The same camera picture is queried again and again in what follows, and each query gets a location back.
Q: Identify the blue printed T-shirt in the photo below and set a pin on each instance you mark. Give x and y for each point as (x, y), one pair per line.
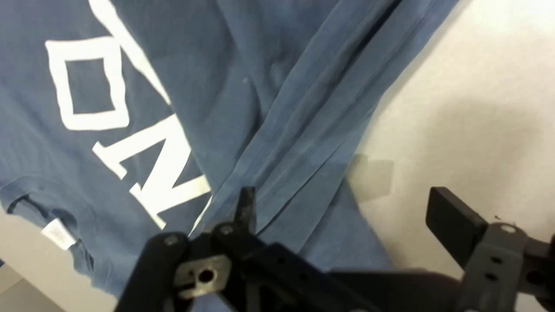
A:
(127, 118)

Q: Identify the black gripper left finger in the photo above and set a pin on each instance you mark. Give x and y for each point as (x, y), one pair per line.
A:
(234, 265)

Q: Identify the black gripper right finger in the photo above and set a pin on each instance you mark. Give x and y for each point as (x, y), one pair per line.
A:
(499, 260)

